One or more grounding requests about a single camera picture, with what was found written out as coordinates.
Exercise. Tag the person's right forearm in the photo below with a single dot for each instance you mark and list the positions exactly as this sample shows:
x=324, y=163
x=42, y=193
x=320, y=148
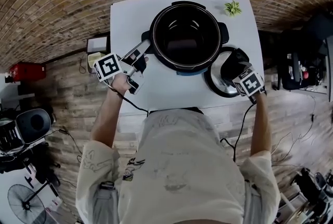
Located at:
x=260, y=126

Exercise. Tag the pale yellow bin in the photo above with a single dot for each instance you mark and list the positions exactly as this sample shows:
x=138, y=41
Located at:
x=94, y=60

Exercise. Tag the black equipment stand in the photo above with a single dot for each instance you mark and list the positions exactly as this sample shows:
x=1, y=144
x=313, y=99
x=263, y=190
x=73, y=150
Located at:
x=309, y=197

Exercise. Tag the small red ball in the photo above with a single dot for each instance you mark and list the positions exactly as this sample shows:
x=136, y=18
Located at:
x=306, y=74

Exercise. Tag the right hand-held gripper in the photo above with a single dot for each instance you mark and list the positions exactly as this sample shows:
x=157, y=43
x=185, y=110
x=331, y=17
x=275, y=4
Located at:
x=249, y=83

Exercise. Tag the black standing fan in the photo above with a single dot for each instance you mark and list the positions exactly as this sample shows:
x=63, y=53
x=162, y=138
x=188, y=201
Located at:
x=24, y=204

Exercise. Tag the black desk with clutter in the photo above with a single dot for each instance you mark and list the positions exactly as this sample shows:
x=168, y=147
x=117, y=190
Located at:
x=301, y=61

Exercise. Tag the steel pressure cooker lid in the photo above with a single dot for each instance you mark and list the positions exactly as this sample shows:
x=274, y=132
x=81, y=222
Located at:
x=216, y=79

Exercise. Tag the small green potted plant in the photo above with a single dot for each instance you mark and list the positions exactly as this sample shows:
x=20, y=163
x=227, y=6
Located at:
x=232, y=8

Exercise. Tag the white framed box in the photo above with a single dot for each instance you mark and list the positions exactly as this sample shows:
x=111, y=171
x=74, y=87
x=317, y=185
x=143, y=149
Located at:
x=97, y=44

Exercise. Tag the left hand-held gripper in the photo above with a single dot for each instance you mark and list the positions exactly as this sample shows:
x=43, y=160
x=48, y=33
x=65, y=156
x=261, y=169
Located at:
x=108, y=66

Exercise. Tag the black slotted appliance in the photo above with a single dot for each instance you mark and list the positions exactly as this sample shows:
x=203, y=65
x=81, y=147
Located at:
x=6, y=134

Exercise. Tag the person's white t-shirt torso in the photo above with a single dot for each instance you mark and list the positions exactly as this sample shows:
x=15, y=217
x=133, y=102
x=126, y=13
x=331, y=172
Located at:
x=182, y=165

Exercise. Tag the red box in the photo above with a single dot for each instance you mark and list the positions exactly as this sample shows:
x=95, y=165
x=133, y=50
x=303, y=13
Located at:
x=27, y=71

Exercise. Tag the person's left hand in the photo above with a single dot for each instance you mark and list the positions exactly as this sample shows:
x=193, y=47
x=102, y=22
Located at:
x=140, y=64

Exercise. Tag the black pressure cooker pot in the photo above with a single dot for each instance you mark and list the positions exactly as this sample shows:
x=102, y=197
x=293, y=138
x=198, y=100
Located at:
x=186, y=35

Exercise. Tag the person's left forearm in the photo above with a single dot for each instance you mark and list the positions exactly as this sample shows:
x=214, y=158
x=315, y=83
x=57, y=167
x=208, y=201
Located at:
x=109, y=113

